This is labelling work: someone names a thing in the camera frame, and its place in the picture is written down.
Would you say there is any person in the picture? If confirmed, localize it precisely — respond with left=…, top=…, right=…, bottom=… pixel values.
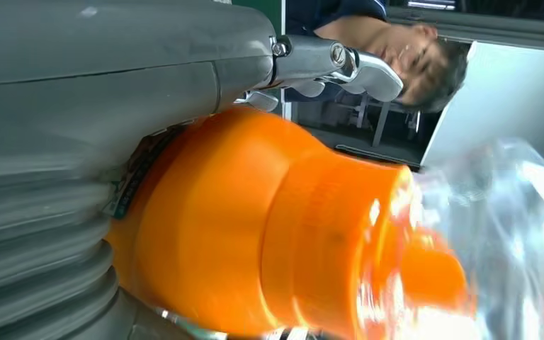
left=283, top=0, right=470, bottom=115

